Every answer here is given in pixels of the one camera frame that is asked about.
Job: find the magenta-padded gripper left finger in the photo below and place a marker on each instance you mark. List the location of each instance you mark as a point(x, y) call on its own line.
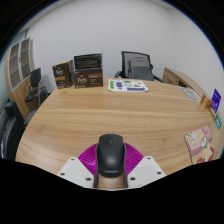
point(81, 165)

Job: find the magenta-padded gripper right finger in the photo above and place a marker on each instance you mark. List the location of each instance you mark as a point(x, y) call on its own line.
point(140, 165)

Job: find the black computer mouse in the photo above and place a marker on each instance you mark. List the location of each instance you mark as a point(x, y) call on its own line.
point(110, 156)

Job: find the cartoon print mouse pad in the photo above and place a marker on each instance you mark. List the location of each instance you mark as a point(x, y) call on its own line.
point(199, 145)

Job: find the black seat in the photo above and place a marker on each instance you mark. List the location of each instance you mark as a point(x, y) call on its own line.
point(10, 130)

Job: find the printed white paper sheet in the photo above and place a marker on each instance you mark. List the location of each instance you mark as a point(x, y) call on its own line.
point(127, 85)

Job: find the large brown carton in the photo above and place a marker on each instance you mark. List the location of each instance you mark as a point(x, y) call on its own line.
point(88, 79)

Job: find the round grey disc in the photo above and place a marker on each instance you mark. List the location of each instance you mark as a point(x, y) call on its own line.
point(190, 93)

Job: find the flat tan box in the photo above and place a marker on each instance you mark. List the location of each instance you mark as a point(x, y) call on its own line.
point(212, 113)

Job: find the orange-brown cardboard box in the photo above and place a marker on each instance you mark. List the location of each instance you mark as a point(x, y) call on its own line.
point(205, 101)

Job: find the small brown carton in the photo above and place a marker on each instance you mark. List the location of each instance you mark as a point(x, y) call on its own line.
point(62, 75)

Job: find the wooden side desk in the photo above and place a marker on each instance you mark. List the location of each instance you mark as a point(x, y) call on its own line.
point(180, 79)

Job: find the small black chair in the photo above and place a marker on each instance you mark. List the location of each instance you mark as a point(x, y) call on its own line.
point(35, 79)

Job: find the purple card package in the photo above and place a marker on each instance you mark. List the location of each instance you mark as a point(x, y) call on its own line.
point(216, 100)

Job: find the open black box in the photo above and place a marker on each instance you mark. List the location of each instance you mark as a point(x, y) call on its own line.
point(87, 61)

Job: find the black mesh office chair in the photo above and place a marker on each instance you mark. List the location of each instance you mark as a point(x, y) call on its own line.
point(124, 61)

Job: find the wooden shelf unit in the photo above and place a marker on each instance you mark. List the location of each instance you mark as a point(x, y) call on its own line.
point(15, 66)

